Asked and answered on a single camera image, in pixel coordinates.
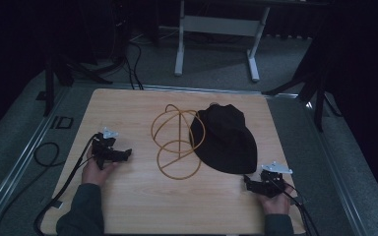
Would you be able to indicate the metal floor rail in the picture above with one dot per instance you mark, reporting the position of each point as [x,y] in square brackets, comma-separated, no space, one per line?
[16,164]

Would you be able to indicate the white desk frame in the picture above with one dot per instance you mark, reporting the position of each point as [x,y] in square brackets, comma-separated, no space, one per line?
[220,25]

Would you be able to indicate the black tripod stand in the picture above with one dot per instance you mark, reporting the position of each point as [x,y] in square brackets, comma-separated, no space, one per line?
[62,70]
[315,88]

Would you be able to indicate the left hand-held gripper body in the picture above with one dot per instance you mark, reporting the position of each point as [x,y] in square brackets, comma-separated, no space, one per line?
[102,147]

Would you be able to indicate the black bucket hat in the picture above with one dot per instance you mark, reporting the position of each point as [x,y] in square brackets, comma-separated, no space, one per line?
[226,137]

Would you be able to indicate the person's right hand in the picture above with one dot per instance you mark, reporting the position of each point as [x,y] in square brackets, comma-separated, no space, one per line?
[277,205]

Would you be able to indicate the person's left hand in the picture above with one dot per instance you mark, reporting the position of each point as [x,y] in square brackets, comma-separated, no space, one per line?
[95,173]

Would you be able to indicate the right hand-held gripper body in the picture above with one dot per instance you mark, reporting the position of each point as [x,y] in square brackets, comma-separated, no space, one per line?
[272,183]

